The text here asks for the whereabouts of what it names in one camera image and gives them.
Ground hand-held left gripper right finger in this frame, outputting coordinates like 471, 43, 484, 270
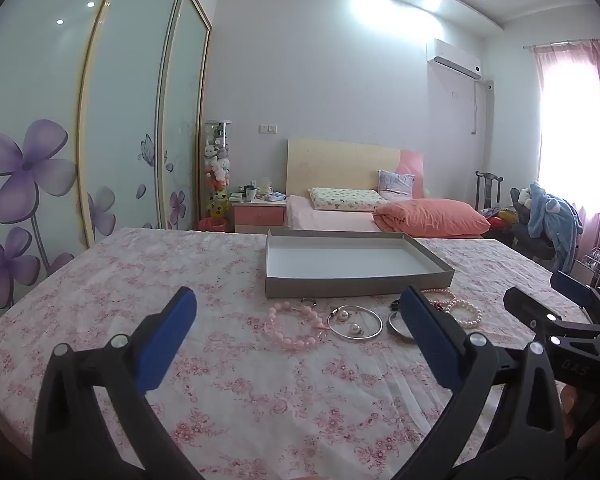
399, 286, 567, 480

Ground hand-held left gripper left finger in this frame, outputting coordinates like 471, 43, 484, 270
31, 286, 207, 480

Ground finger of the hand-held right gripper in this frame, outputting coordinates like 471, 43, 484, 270
550, 270, 600, 324
503, 287, 600, 344

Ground wide silver cuff bangle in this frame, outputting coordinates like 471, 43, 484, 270
386, 310, 416, 345

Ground white pearl bracelet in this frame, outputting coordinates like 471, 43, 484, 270
447, 300, 482, 330

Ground dark red bead bracelet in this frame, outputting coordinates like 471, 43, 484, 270
422, 287, 456, 312

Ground thin silver bangle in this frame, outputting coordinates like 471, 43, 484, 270
327, 305, 383, 342

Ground pink bead bracelet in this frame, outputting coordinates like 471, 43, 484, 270
264, 301, 331, 352

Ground grey cardboard tray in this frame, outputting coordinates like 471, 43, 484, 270
265, 229, 455, 298

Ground person's right hand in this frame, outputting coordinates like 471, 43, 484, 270
560, 382, 582, 441

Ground dark office chair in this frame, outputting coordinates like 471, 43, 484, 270
510, 187, 556, 261

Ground blue plush toy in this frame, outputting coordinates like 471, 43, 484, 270
517, 181, 583, 271

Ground pile of colourful toys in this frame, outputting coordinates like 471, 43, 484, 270
482, 205, 518, 231

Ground pink floral bedsheet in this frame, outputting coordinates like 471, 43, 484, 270
0, 227, 600, 480

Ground orange pillow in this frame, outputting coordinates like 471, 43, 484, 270
372, 198, 491, 236

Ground black wooden chair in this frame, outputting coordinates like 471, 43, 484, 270
475, 171, 503, 211

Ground pink and white nightstand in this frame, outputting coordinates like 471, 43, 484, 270
231, 195, 287, 233

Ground bed with pink sheet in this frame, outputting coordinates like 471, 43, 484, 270
285, 195, 486, 238

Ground lilac pillow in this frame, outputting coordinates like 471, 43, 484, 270
377, 170, 416, 198

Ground floral cream pillow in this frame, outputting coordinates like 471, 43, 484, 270
308, 187, 388, 211

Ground clear tube of plush toys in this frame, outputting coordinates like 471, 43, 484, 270
203, 120, 233, 221

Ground beige and pink headboard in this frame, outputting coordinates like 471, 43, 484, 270
286, 139, 425, 200

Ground air conditioner pipe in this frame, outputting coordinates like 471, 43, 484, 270
471, 80, 494, 136

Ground white air conditioner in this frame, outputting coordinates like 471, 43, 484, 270
426, 38, 482, 81

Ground wardrobe with floral glass doors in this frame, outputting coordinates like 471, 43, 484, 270
0, 0, 213, 311

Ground white wire rack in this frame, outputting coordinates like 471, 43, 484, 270
582, 247, 600, 286

